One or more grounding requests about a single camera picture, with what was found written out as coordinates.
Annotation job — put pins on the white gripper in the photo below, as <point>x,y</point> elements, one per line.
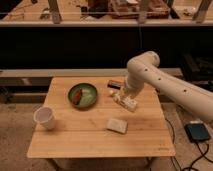
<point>130,92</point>

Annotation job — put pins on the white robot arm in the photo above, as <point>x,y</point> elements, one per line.
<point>144,69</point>

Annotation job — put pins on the dark red small box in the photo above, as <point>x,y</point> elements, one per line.
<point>115,84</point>

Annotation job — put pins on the beige sponge block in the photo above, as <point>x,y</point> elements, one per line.
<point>117,125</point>

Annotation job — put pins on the green round plate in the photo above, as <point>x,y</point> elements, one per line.
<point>88,98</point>

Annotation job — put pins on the red sausage on plate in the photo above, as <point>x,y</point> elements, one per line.
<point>77,97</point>

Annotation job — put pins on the wooden table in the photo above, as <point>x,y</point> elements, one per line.
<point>83,133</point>

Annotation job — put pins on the brown tray on shelf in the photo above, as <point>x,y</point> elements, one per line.
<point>130,9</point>

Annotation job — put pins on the white paper cup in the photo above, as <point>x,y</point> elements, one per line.
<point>44,116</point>

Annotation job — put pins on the wooden workbench shelf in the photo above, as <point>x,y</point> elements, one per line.
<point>95,13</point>

